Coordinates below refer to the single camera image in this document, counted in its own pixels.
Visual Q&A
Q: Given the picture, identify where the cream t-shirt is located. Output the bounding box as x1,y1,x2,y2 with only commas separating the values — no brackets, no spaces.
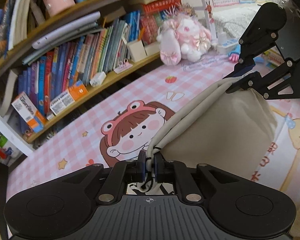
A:
126,76,278,196

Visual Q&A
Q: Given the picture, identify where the stack of flat books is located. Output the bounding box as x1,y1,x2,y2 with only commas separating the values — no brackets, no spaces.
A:
254,46,287,69

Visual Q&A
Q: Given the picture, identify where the tall beige open box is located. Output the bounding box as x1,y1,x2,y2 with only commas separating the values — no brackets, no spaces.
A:
126,39,147,62

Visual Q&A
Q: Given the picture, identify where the small white box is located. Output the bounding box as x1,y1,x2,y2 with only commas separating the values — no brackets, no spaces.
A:
89,71,107,86

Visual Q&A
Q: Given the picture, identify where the pink checked cartoon mat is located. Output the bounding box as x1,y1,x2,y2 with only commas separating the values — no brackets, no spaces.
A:
6,52,300,240

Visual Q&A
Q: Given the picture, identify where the tall white orange box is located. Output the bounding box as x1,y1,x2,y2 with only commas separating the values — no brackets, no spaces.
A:
11,92,47,133

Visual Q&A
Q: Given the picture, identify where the red boxed book set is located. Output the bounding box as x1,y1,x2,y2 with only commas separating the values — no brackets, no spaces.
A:
140,0,183,47

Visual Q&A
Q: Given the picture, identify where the white lace cloth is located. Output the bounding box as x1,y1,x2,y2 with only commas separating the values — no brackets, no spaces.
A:
212,5,263,43

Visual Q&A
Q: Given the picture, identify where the low beige open box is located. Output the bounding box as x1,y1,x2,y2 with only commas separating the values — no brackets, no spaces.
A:
142,42,162,57

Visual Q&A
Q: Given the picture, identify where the white wooden bookshelf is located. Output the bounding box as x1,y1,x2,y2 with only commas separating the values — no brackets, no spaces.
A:
0,0,215,155

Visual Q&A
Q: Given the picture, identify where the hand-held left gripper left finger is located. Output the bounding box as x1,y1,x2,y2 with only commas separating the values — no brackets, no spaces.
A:
60,151,147,204

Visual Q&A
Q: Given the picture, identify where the flat white orange box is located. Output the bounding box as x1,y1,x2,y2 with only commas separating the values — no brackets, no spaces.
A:
49,79,88,117

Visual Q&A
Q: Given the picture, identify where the pale flat folder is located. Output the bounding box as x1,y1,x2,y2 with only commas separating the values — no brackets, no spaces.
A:
31,11,102,50

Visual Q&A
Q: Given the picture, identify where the white blue packet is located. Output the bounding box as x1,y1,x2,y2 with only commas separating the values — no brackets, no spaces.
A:
215,39,240,54

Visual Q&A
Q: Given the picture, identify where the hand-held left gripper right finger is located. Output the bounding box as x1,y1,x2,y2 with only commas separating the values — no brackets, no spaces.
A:
154,152,240,204

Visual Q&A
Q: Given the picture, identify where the pink white bunny plush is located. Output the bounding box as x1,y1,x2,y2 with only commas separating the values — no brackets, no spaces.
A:
156,4,213,66

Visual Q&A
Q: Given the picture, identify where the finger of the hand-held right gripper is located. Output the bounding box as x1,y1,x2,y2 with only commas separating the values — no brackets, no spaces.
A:
222,2,287,79
226,57,300,100

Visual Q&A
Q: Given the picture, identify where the row of colourful books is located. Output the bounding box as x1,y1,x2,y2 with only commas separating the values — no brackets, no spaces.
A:
17,11,144,117

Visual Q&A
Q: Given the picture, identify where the white bottle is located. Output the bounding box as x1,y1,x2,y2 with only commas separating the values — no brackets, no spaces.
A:
216,31,227,45

